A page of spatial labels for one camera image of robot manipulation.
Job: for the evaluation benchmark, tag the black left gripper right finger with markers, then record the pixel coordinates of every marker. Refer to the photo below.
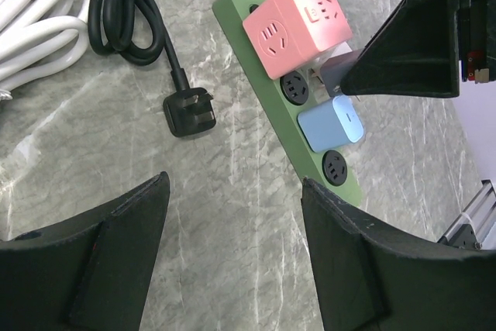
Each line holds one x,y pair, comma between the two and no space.
370,275

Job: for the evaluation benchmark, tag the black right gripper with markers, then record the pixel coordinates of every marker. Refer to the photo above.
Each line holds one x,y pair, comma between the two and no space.
416,51

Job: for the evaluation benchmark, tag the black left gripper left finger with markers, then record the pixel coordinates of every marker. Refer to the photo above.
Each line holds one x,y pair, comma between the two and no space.
89,272

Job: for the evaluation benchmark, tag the grey charger plug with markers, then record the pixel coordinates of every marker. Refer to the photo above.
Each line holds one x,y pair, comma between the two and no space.
331,72

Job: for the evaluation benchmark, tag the blue charger plug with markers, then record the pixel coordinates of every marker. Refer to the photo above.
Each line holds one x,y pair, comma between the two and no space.
331,124

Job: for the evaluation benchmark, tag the green power strip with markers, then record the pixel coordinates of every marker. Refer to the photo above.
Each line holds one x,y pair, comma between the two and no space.
280,112

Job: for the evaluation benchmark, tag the large white charger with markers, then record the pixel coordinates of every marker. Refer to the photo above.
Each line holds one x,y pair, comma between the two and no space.
339,49

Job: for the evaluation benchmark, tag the pink cube socket adapter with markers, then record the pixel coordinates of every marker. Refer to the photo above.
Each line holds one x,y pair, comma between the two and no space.
287,34

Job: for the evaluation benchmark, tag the aluminium rail frame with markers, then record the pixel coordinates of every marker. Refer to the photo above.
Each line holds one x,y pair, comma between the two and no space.
474,227

